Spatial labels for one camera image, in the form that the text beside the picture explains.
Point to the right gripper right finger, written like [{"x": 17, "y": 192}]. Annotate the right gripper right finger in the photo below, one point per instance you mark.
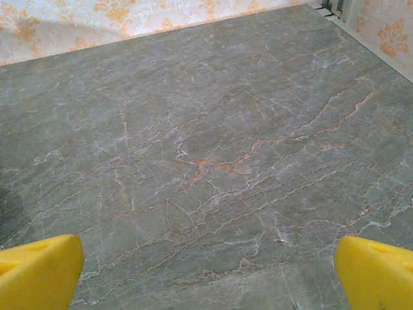
[{"x": 377, "y": 277}]

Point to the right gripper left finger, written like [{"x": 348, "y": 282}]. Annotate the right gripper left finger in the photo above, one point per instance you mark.
[{"x": 38, "y": 274}]

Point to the right aluminium frame post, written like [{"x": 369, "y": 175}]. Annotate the right aluminium frame post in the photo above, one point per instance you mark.
[{"x": 337, "y": 8}]

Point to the right table side rail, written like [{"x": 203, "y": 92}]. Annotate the right table side rail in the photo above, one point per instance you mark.
[{"x": 371, "y": 45}]

